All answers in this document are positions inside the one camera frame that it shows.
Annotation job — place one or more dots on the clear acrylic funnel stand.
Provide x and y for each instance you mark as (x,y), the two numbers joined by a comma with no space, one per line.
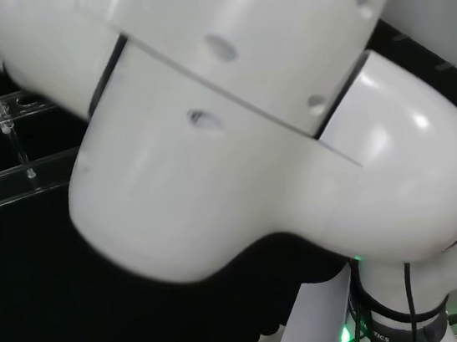
(15,182)

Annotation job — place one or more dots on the pale board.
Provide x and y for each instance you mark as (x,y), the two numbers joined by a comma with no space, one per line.
(316,324)

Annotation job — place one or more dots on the black cloth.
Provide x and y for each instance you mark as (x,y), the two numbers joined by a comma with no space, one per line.
(61,307)

